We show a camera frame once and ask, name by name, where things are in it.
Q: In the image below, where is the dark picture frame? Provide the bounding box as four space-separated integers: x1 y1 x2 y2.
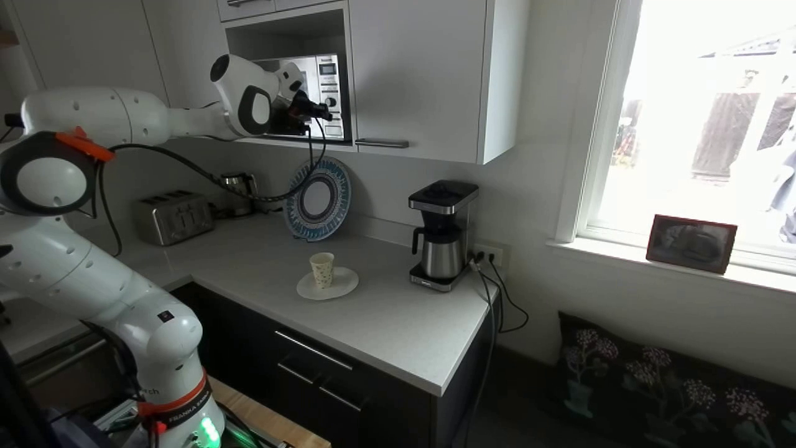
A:
645 213 738 277

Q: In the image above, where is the short silver cabinet handle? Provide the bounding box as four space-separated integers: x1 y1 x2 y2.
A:
355 138 412 153

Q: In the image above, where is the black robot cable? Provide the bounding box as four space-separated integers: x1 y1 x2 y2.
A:
97 114 332 261

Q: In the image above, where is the white wall cabinet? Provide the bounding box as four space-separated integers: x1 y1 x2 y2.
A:
139 0 532 168

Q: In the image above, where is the black coffee maker cord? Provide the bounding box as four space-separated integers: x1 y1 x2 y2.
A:
466 250 532 448

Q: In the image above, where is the dark base cabinet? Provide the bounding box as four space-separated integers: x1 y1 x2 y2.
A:
169 282 502 448

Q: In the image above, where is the short silver drawer handle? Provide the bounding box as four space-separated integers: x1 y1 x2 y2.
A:
317 383 365 415
276 361 317 387

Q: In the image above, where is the white dotted cup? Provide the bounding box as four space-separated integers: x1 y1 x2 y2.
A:
308 251 338 293

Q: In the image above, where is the dark floral cushion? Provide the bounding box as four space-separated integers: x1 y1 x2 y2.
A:
553 310 796 448

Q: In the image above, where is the silver toaster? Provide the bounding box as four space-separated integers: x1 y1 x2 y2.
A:
135 189 216 250

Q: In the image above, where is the stainless steel microwave body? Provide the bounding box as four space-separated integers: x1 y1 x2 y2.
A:
252 53 348 145

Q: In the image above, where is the white saucer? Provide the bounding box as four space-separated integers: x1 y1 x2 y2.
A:
293 264 363 305

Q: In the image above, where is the long silver drawer handle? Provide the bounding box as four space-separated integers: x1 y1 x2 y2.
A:
272 328 355 374

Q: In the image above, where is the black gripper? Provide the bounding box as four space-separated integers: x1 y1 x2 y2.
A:
268 84 333 138

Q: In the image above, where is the black steel coffee maker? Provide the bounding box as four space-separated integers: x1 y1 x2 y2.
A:
406 179 482 297

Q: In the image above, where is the white outlet beside coffee maker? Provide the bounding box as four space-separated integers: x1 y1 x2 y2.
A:
468 242 511 272

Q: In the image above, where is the white window frame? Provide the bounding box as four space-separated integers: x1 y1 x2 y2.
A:
549 0 796 293

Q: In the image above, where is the blue patterned decorative plate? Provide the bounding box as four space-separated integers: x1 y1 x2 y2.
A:
281 158 355 247

